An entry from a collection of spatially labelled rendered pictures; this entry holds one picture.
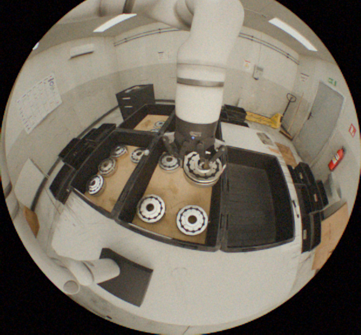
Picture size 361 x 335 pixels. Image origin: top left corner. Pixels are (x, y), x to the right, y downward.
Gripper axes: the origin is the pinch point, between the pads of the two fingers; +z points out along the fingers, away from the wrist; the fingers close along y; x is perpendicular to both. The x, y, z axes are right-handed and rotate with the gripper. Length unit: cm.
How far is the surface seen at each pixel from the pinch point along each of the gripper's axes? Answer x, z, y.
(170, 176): 4.8, 17.5, -8.5
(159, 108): 58, 12, -35
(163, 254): -27.7, 30.4, -3.5
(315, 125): 175, 7, 285
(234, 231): -13.3, 17.4, 20.2
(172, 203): -6.5, 17.4, -4.2
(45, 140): 3, 36, -312
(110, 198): -13.3, 17.6, -29.9
